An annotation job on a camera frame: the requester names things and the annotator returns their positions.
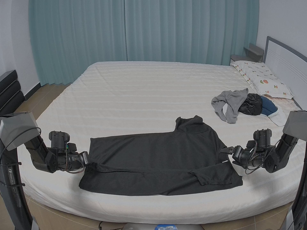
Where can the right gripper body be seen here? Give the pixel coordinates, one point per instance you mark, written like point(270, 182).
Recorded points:
point(244, 157)

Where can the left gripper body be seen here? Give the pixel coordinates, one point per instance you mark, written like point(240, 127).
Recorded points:
point(76, 162)

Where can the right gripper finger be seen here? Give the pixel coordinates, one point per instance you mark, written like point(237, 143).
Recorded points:
point(230, 150)

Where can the black T-shirt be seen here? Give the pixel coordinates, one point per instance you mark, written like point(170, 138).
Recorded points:
point(156, 157)

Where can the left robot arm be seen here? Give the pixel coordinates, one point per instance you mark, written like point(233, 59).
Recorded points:
point(40, 154)

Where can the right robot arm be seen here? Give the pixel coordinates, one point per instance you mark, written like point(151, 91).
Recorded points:
point(285, 145)

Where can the bed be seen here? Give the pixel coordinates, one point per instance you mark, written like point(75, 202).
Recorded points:
point(144, 92)

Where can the grey garment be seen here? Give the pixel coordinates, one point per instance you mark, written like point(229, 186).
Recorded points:
point(232, 102)

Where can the black shiny garment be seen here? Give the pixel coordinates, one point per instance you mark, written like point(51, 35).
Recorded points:
point(250, 104)

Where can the dark blue garment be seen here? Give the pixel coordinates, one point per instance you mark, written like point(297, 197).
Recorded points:
point(268, 106)

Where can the white printed pillow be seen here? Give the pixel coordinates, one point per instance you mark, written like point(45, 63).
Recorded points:
point(263, 79)

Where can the black chest of drawers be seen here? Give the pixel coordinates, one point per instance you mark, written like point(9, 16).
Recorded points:
point(9, 92)

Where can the grey bedside table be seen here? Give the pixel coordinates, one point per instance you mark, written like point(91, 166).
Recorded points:
point(254, 49)

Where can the blue-green curtain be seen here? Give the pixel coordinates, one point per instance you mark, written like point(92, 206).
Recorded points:
point(76, 32)
point(191, 23)

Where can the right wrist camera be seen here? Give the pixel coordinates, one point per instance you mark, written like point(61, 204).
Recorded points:
point(252, 144)

